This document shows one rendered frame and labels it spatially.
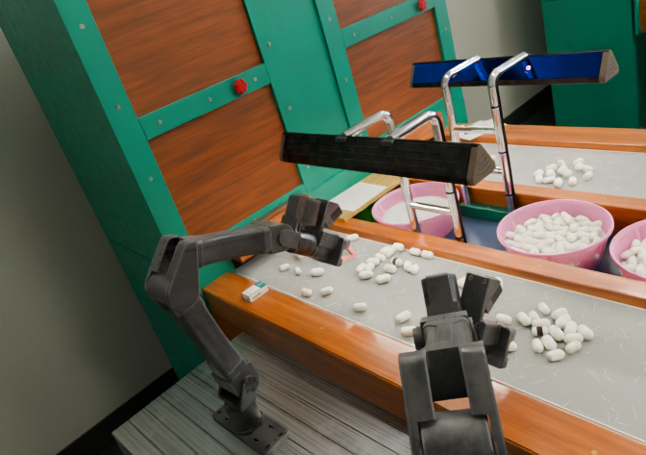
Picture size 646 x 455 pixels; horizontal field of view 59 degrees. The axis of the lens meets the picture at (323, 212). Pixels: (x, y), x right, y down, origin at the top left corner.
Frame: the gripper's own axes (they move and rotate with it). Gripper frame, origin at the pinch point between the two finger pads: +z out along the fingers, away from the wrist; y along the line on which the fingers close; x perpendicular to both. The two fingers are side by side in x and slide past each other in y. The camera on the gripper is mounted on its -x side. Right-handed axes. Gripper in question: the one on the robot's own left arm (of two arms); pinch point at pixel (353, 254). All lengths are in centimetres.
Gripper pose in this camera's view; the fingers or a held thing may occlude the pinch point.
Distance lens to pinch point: 137.6
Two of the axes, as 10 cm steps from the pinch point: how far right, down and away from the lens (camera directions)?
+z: 7.2, 2.2, 6.6
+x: -2.5, 9.7, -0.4
